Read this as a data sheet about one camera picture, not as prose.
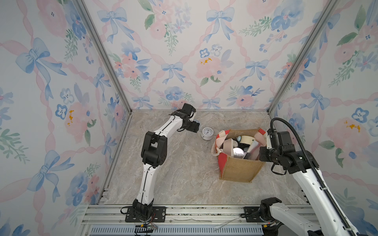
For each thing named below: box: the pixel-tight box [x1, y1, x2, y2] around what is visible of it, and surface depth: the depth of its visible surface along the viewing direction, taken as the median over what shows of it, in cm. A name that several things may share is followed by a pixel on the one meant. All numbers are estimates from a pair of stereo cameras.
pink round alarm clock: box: [232, 147, 246, 159], surface depth 84 cm
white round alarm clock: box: [201, 126, 215, 141], surface depth 104 cm
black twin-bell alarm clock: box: [233, 139, 240, 148], surface depth 90 cm
